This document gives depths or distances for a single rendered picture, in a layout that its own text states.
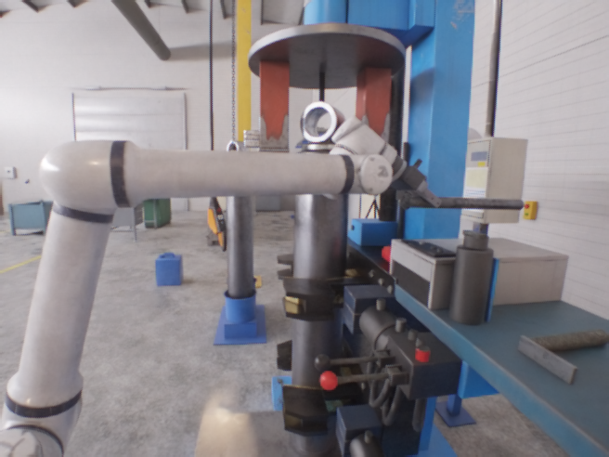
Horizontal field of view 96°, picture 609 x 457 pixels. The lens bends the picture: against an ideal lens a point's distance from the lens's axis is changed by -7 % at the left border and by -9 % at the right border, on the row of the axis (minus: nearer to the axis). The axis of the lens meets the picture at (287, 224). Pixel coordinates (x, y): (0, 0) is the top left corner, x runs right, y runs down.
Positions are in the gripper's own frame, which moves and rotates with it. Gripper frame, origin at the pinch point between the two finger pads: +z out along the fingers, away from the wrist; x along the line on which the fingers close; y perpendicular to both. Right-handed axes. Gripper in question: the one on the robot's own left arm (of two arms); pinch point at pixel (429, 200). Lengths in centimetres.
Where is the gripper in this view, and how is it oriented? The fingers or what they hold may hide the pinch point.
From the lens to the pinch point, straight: 95.3
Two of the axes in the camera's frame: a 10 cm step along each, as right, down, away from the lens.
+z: 8.0, 5.7, 1.8
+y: 5.9, -8.0, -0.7
